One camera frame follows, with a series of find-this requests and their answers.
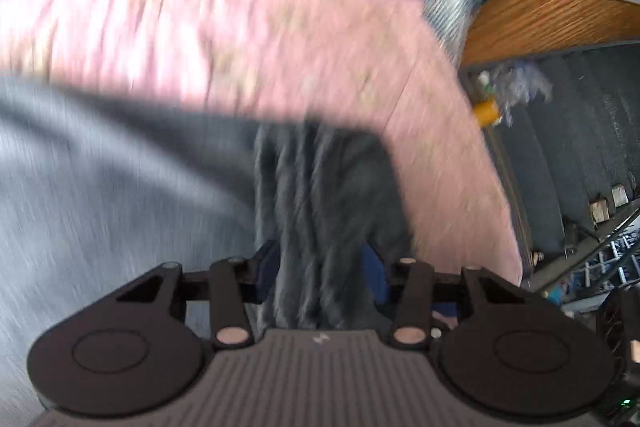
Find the clear crumpled plastic bag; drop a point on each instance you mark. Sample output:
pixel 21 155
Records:
pixel 520 82

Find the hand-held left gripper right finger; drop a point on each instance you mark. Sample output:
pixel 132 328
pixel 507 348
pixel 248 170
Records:
pixel 374 274

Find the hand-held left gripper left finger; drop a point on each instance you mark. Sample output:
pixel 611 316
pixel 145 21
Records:
pixel 267 272

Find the dark grey ribbed mat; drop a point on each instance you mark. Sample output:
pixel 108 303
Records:
pixel 565 132

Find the grey garment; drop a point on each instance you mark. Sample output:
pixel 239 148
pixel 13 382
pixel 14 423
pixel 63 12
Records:
pixel 100 187

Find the pink bear print blanket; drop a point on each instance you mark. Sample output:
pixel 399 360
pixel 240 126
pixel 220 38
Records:
pixel 200 7

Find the metal rack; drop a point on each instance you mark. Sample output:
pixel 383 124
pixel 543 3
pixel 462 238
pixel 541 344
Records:
pixel 615 257

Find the orange bottle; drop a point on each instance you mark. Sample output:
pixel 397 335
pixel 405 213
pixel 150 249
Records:
pixel 486 113

